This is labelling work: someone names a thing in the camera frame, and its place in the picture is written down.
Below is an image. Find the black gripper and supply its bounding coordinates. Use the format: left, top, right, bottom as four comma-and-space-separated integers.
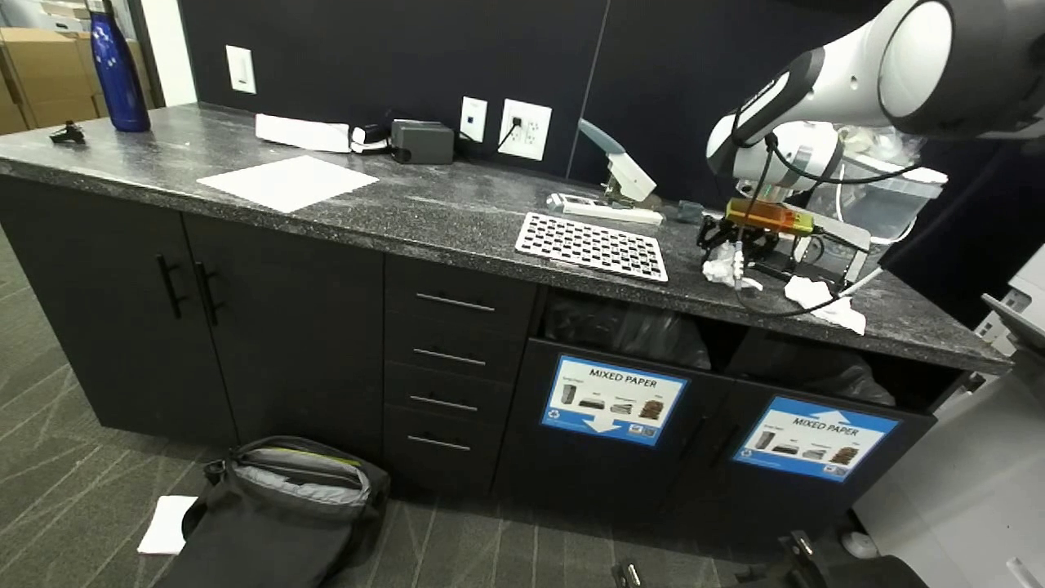
695, 223, 788, 261

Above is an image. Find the white paper pile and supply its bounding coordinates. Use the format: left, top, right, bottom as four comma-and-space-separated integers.
702, 243, 762, 290

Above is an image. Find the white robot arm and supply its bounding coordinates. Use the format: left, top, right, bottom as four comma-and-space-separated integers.
705, 0, 1045, 250

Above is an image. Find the dark counter cabinet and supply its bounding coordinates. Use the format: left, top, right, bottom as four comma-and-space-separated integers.
0, 107, 1005, 541

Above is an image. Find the small black object on counter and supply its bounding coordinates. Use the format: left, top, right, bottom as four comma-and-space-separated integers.
50, 121, 88, 146

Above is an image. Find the clear plastic container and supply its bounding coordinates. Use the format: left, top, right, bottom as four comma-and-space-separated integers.
829, 157, 946, 244

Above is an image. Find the right mixed paper sign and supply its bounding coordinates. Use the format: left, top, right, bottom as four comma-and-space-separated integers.
733, 396, 898, 482

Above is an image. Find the mixed paper sign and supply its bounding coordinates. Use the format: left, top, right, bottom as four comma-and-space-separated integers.
543, 354, 688, 449
733, 396, 898, 482

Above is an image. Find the left mixed paper sign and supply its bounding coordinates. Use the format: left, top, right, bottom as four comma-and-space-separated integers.
543, 354, 688, 449

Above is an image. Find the black power adapter box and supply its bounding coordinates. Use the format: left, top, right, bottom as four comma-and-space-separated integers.
393, 116, 454, 162

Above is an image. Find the flat white paper sheet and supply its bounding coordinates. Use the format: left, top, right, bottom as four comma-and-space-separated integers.
203, 157, 373, 213

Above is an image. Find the black grey backpack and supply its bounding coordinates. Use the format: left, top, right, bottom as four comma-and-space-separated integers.
155, 434, 393, 588

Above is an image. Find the blue water bottle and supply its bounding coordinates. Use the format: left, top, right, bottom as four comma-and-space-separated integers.
88, 0, 149, 133

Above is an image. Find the white paper on floor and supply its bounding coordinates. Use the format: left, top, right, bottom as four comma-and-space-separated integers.
138, 493, 196, 555

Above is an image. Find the white wall outlet plate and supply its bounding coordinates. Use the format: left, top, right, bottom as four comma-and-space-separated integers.
495, 98, 553, 160

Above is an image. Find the small white wall plate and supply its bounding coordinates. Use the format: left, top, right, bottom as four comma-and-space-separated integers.
458, 95, 487, 144

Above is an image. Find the white light switch plate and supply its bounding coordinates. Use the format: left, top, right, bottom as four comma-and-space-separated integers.
226, 45, 258, 95

